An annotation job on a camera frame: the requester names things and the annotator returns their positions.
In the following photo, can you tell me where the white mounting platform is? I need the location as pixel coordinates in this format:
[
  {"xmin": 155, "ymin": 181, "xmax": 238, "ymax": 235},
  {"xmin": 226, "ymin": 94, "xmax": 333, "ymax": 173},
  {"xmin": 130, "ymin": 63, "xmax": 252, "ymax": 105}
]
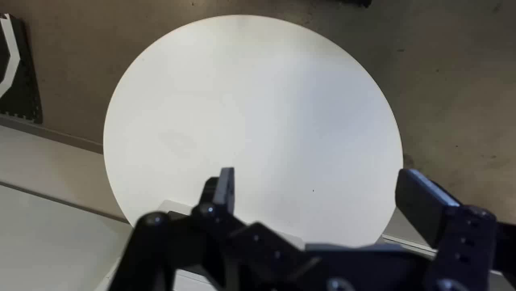
[{"xmin": 0, "ymin": 125, "xmax": 136, "ymax": 291}]

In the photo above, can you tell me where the round white table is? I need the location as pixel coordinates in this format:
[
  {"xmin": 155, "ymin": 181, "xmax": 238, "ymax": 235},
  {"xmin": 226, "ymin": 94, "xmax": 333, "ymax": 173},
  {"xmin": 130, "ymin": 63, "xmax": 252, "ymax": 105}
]
[{"xmin": 102, "ymin": 13, "xmax": 405, "ymax": 249}]

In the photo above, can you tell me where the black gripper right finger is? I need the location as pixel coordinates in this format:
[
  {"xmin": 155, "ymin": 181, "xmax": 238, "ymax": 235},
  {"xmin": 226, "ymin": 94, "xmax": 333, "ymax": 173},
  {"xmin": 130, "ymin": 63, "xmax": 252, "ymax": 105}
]
[{"xmin": 396, "ymin": 167, "xmax": 499, "ymax": 291}]

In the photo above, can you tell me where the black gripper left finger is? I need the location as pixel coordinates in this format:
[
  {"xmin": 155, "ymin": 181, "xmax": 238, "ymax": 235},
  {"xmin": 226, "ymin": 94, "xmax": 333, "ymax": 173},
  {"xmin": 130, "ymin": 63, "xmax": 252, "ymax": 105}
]
[{"xmin": 110, "ymin": 167, "xmax": 309, "ymax": 291}]

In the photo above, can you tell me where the black foam mat white marking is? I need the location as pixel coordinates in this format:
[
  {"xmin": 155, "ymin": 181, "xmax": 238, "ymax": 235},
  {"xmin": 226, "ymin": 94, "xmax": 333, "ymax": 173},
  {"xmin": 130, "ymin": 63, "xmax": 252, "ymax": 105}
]
[{"xmin": 0, "ymin": 13, "xmax": 46, "ymax": 126}]

